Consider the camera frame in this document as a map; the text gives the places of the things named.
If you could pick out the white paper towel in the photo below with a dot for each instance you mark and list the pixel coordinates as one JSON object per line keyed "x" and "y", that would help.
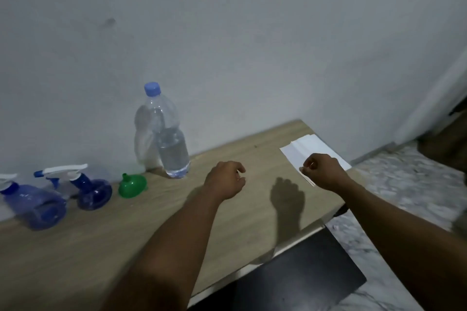
{"x": 306, "y": 146}

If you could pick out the clear plastic water bottle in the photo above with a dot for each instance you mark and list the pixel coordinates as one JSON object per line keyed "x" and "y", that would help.
{"x": 171, "y": 146}

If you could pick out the person's right hand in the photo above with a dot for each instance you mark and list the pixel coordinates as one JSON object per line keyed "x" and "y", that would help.
{"x": 326, "y": 172}

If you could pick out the wooden table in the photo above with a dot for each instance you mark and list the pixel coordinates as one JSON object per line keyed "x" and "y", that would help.
{"x": 73, "y": 256}

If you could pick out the person's left forearm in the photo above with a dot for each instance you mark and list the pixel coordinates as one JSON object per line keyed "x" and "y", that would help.
{"x": 164, "y": 259}

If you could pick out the white blue trigger spray head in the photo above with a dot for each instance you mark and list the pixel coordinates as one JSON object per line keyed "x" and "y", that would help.
{"x": 65, "y": 170}
{"x": 7, "y": 179}

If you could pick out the black trash bin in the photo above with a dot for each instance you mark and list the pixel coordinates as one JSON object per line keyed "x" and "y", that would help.
{"x": 340, "y": 211}

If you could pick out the person's right forearm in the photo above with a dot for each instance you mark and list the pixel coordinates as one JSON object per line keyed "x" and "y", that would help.
{"x": 401, "y": 248}

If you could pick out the brown wooden door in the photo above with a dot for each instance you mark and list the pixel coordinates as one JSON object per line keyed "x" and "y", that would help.
{"x": 448, "y": 139}

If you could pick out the black wooden board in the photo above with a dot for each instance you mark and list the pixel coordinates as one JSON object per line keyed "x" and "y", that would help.
{"x": 299, "y": 278}

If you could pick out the blue bottle cap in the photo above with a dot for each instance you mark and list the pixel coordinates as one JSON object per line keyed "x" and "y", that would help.
{"x": 152, "y": 89}

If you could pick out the person's left hand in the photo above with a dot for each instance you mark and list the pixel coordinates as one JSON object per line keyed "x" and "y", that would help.
{"x": 224, "y": 181}

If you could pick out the green plastic funnel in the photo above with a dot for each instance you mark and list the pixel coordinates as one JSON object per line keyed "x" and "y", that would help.
{"x": 133, "y": 187}

